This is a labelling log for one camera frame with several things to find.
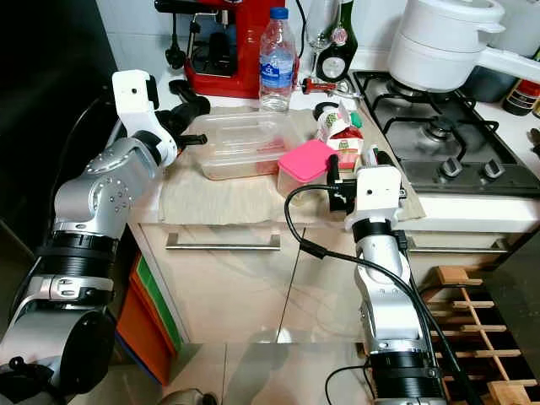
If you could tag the beige cloth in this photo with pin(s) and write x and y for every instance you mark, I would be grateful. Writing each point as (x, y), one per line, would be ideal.
(211, 202)

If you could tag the juice carton with green cap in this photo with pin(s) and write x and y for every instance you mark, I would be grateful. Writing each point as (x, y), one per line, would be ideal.
(346, 148)

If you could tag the clear plastic water bottle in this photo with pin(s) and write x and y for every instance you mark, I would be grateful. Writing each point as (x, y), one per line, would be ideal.
(277, 76)

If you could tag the pink lid food container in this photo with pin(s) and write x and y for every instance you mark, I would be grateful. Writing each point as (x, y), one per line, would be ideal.
(304, 160)

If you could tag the clear wine glass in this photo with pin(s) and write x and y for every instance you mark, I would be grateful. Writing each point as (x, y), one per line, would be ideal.
(319, 29)

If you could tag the green white tube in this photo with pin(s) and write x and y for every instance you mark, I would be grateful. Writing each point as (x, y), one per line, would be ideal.
(369, 160)

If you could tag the red coffee machine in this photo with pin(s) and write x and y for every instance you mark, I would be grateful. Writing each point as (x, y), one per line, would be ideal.
(245, 76)

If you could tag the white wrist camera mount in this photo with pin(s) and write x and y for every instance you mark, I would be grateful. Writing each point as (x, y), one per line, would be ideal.
(132, 94)
(375, 190)

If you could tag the orange cutting board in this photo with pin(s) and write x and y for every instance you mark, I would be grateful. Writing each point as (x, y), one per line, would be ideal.
(139, 337)

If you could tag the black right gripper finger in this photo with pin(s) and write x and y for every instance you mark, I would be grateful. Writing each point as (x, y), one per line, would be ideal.
(332, 173)
(385, 158)

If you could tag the clear plastic food container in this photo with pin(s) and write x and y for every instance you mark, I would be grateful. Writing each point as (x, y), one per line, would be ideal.
(245, 156)

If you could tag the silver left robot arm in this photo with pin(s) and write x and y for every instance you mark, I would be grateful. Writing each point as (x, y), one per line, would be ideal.
(110, 194)

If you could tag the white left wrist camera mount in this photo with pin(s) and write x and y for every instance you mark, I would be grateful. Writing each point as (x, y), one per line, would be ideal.
(132, 94)

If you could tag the dark bottle with round label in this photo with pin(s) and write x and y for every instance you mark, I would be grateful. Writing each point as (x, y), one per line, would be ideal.
(333, 66)

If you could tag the small silver fridge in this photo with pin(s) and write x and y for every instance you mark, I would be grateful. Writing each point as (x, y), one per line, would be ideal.
(523, 295)

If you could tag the wooden wine rack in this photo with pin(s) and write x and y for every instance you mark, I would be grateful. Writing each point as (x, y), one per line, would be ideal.
(472, 329)

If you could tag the black gas stove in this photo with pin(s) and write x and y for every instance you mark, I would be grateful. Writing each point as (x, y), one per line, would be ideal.
(439, 135)

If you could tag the black tape roll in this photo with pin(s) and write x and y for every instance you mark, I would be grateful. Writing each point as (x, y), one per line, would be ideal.
(316, 110)

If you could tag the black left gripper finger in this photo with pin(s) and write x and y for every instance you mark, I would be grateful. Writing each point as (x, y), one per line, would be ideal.
(194, 112)

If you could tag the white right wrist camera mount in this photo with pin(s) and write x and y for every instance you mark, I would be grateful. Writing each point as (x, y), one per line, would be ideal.
(375, 190)

